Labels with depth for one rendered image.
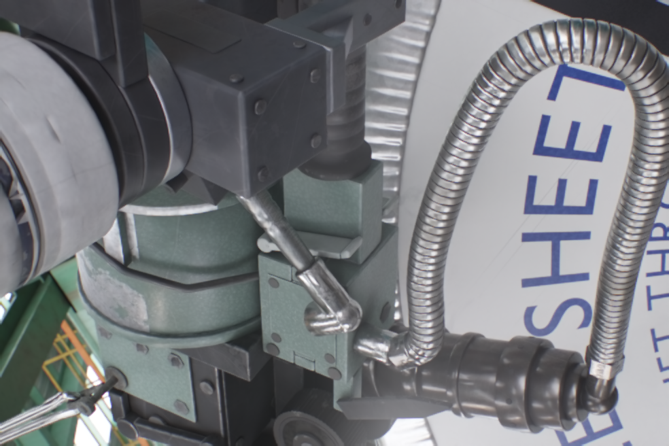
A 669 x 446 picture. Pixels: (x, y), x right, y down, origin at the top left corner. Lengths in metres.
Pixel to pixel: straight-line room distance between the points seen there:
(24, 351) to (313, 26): 5.11
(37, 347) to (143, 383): 4.96
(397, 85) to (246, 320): 0.21
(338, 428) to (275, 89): 0.34
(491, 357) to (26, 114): 0.38
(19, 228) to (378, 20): 0.22
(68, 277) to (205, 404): 5.42
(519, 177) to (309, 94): 0.38
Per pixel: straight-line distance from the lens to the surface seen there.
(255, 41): 0.42
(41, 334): 5.76
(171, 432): 0.72
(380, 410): 0.61
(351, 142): 0.54
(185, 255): 0.58
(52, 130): 0.37
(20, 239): 0.36
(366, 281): 0.59
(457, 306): 0.81
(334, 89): 0.44
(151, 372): 0.70
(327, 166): 0.55
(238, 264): 0.60
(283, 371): 0.72
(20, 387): 5.37
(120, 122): 0.39
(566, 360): 0.65
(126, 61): 0.38
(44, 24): 0.39
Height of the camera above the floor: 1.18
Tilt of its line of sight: 9 degrees up
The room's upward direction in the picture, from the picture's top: 114 degrees counter-clockwise
